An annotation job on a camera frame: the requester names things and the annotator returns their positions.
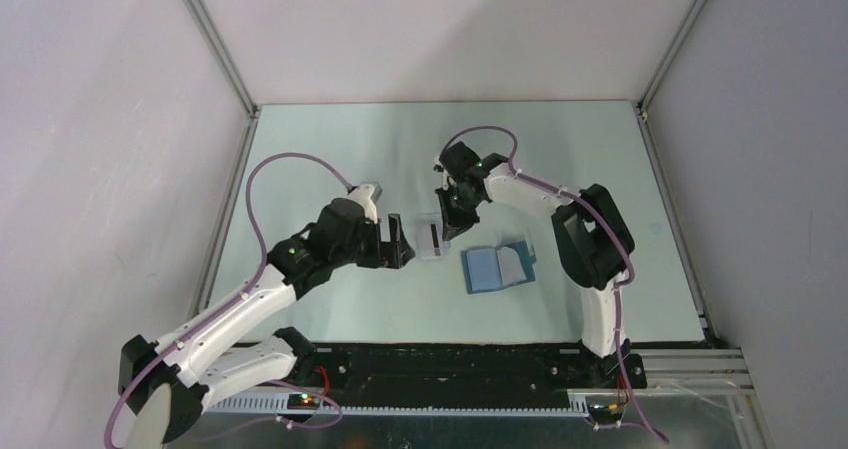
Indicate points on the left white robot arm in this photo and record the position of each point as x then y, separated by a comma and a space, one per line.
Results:
170, 383

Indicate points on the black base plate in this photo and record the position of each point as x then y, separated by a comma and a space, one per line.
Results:
462, 376

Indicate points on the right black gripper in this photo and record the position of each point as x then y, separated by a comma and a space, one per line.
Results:
454, 224

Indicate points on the clear plastic card box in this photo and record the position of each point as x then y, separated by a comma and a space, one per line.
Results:
434, 218

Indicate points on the blue leather card holder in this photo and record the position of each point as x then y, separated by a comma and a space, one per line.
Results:
496, 268

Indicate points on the aluminium frame rail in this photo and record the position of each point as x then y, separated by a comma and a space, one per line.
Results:
208, 30

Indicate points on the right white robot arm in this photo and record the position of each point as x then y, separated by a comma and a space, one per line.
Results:
594, 243

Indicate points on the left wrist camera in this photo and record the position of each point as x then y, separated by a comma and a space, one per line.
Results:
369, 192

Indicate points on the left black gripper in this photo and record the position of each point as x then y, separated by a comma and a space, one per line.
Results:
392, 253

